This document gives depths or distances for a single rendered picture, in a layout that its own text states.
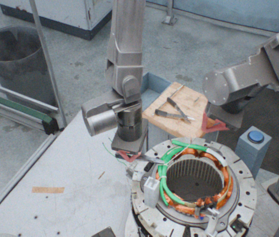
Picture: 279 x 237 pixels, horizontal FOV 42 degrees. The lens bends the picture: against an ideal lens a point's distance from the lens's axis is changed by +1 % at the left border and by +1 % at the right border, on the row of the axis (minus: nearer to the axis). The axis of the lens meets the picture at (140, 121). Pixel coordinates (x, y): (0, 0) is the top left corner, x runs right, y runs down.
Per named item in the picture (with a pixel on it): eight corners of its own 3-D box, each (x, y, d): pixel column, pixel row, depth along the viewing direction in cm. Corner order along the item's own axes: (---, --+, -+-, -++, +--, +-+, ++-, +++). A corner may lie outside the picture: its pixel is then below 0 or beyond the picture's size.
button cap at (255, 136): (257, 144, 110) (258, 142, 109) (246, 137, 112) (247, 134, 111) (265, 137, 111) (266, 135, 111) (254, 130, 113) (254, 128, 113)
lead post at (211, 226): (213, 240, 84) (220, 216, 75) (203, 233, 85) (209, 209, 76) (217, 234, 85) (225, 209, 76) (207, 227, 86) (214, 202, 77)
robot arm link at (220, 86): (320, 78, 55) (297, 26, 56) (272, 97, 49) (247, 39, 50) (259, 102, 65) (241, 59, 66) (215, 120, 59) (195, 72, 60)
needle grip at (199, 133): (194, 136, 78) (207, 121, 73) (196, 130, 79) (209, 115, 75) (201, 139, 78) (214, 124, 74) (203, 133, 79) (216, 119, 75)
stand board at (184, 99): (141, 118, 117) (141, 113, 115) (174, 86, 127) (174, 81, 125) (194, 147, 109) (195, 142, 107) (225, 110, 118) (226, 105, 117)
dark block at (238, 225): (229, 228, 87) (230, 224, 86) (235, 221, 89) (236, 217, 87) (236, 234, 86) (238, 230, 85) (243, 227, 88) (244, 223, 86)
